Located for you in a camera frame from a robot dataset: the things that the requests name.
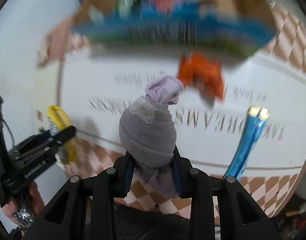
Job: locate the blue green cardboard box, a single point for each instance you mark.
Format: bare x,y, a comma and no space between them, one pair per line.
241,27

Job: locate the lilac sock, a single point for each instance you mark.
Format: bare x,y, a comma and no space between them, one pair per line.
147,132

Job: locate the blue foil snack bar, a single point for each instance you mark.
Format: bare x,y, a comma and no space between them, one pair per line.
253,128

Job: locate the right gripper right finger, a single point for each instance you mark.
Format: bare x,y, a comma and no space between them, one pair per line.
239,215

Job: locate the round printed table mat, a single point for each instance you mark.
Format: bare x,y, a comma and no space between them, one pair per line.
95,84

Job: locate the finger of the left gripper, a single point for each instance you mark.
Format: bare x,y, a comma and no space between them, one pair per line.
60,136

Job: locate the left hand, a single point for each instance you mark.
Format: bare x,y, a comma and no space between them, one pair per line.
23,211

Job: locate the orange snack bag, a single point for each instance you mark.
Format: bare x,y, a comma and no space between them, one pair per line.
197,70

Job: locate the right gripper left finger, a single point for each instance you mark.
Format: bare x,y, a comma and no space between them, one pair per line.
64,217

